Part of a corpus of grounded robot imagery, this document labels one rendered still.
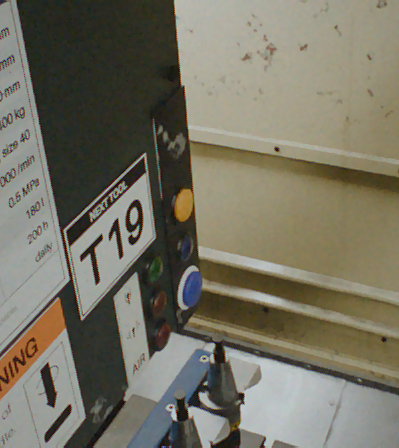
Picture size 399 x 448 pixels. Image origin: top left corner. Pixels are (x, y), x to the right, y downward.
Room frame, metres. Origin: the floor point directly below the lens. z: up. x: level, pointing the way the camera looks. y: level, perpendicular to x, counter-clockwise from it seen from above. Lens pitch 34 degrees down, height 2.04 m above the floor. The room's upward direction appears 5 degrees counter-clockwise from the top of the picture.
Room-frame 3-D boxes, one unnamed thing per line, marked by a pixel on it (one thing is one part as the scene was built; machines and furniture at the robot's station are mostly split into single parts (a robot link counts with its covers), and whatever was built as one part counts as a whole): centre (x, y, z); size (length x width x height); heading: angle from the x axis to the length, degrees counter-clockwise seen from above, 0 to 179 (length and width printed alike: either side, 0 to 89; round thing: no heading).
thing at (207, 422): (0.74, 0.02, 1.21); 0.07 x 0.05 x 0.01; 61
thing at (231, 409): (0.79, -0.01, 1.21); 0.06 x 0.06 x 0.03
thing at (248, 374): (0.84, -0.04, 1.21); 0.07 x 0.05 x 0.01; 61
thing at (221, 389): (0.79, -0.01, 1.26); 0.04 x 0.04 x 0.07
